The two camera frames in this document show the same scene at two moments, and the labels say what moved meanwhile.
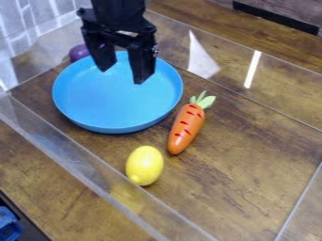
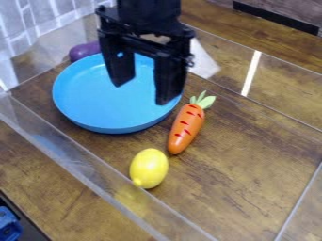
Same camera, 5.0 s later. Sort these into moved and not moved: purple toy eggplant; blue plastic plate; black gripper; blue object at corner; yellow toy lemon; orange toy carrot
Moved: yellow toy lemon; black gripper
Not moved: purple toy eggplant; orange toy carrot; blue object at corner; blue plastic plate
